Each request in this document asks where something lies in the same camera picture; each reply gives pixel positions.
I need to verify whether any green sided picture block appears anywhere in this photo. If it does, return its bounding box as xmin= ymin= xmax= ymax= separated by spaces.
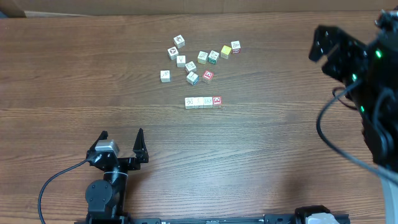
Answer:
xmin=160 ymin=70 xmax=171 ymax=83

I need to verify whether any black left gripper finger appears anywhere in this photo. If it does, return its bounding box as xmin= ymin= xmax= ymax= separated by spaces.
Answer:
xmin=133 ymin=128 xmax=147 ymax=155
xmin=93 ymin=131 xmax=108 ymax=146

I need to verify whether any dog picture green block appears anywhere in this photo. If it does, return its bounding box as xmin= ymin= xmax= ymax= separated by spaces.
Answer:
xmin=208 ymin=50 xmax=220 ymax=64

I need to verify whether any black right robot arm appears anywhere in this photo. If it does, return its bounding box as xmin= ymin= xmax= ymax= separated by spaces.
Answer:
xmin=308 ymin=9 xmax=397 ymax=223

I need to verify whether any tree picture red block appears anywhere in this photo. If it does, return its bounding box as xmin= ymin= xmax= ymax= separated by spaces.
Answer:
xmin=231 ymin=40 xmax=241 ymax=54

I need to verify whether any giraffe picture block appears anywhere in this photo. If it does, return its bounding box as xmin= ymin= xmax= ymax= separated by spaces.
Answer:
xmin=193 ymin=97 xmax=204 ymax=108

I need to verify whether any line drawing wooden block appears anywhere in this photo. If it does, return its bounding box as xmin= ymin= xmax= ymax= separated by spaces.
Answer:
xmin=185 ymin=97 xmax=195 ymax=109

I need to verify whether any face picture block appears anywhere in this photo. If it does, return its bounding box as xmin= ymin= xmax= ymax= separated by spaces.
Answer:
xmin=174 ymin=35 xmax=185 ymax=49

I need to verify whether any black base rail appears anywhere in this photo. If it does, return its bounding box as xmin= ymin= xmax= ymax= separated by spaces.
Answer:
xmin=129 ymin=214 xmax=294 ymax=224

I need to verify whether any turtle picture block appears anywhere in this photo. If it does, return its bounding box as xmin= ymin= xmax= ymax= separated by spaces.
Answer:
xmin=197 ymin=51 xmax=208 ymax=64

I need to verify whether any red letter block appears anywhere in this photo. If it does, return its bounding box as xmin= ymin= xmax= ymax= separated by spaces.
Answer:
xmin=202 ymin=70 xmax=214 ymax=83
xmin=212 ymin=96 xmax=223 ymax=108

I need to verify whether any snail picture block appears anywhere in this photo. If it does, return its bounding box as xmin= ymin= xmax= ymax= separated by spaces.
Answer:
xmin=185 ymin=61 xmax=197 ymax=74

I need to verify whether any soccer ball picture block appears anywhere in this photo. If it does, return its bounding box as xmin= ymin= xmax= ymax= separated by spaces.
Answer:
xmin=167 ymin=47 xmax=179 ymax=60

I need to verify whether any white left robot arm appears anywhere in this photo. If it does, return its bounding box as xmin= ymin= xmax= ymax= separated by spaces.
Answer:
xmin=85 ymin=129 xmax=149 ymax=223

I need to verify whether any blue sided picture block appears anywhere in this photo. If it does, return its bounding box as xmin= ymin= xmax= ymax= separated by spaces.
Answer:
xmin=186 ymin=72 xmax=199 ymax=86

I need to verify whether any pretzel picture block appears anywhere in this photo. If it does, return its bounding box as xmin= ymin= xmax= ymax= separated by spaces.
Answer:
xmin=203 ymin=96 xmax=213 ymax=108

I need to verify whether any hammer picture yellow block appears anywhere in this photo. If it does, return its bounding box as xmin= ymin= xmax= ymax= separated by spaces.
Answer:
xmin=220 ymin=45 xmax=232 ymax=59

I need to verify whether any ice cream picture block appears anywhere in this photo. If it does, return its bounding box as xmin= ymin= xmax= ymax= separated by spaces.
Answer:
xmin=176 ymin=55 xmax=186 ymax=68

